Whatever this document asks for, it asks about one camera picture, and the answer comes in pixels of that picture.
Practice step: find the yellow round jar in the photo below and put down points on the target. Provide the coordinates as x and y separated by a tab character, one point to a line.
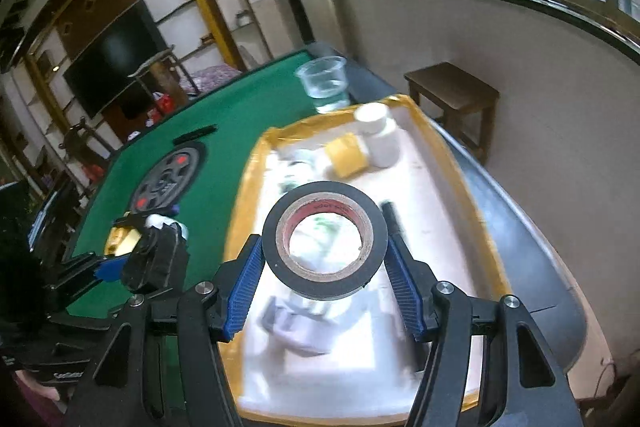
347	155

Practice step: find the person left hand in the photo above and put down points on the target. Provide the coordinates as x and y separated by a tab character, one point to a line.
47	392

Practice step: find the small white pill bottle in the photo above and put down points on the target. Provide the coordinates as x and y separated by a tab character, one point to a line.
378	130

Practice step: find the black electrical tape roll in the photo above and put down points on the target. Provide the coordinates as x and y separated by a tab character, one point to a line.
310	199

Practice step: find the crumpled yellow paper bag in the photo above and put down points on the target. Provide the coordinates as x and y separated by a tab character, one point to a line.
121	241

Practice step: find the black television screen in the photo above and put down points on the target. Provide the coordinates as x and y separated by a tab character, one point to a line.
103	73

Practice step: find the purple capped black marker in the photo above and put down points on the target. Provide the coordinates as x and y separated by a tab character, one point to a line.
172	211

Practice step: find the white USB charger block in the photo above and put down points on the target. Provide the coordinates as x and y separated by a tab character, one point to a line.
306	327

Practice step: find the black plastic fan-shaped part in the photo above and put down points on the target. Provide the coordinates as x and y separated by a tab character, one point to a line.
158	262

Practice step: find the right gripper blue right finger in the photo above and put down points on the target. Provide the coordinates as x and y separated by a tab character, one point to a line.
407	295

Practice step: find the white bottle red text label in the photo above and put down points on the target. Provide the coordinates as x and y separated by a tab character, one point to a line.
158	221

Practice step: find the wooden chair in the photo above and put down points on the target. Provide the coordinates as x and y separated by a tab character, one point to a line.
165	68
75	143

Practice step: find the yellow taped white tray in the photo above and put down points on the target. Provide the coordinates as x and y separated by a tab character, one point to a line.
350	360

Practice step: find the clear plastic water cup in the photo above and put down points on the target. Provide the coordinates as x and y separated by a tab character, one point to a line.
325	81

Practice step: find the round mahjong table control panel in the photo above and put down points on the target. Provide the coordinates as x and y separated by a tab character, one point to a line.
165	183

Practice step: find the wooden chair centre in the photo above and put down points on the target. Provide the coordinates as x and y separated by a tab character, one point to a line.
165	68

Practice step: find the red plastic bag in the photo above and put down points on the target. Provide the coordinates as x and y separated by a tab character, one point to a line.
163	103

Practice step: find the wooden chair left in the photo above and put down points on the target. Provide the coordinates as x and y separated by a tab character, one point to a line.
75	143

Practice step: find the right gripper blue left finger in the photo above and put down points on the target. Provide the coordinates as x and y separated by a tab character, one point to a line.
239	283

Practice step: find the white bottle green plant label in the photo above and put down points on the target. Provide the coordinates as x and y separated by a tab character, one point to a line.
298	168

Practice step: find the dark wooden stool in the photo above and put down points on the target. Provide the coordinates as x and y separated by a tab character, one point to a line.
458	94

